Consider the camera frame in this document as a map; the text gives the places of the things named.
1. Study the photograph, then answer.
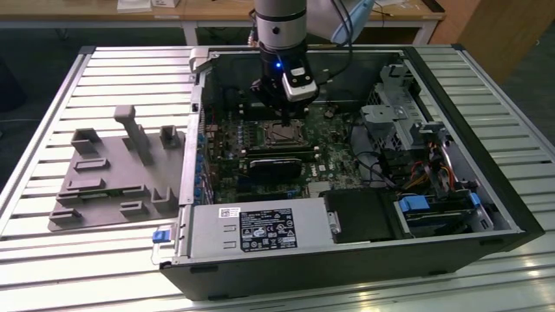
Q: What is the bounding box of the black disk bay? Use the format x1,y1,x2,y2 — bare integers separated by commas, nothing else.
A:
323,189,414,244

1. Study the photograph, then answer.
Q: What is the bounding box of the wooden cabinet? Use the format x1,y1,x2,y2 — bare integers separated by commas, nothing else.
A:
429,0,555,86

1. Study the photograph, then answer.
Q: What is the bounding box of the coloured wire bundle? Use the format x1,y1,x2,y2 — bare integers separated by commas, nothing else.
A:
404,155,460,196

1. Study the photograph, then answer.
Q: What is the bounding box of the wooden desk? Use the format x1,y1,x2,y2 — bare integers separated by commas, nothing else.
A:
0,0,448,46

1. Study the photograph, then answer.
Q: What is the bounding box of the green motherboard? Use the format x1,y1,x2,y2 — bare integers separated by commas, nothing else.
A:
202,103,363,205

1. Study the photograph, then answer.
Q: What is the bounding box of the black graphics card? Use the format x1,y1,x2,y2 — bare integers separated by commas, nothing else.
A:
246,157,305,179

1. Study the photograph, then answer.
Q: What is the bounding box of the CPU socket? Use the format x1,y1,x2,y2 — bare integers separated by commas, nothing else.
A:
259,120,306,146

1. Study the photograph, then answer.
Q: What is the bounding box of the silver chipset heatsink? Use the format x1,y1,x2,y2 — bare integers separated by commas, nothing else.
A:
309,181,334,196

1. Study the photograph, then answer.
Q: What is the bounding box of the grey metal drive cage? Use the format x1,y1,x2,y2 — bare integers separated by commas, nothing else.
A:
358,64,450,151

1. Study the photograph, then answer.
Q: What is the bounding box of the hard disk in blue carrier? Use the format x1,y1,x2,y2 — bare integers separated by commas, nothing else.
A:
396,192,482,237

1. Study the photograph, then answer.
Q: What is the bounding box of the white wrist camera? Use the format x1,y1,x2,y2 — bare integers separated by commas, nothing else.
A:
281,66,319,101

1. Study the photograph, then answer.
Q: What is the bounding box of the silver power supply unit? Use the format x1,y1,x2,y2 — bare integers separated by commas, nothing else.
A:
173,203,337,265

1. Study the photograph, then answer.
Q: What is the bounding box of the grey parts rack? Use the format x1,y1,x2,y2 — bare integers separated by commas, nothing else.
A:
49,105,189,232

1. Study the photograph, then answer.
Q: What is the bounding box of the black open PC case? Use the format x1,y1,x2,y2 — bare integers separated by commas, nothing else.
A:
158,44,548,302

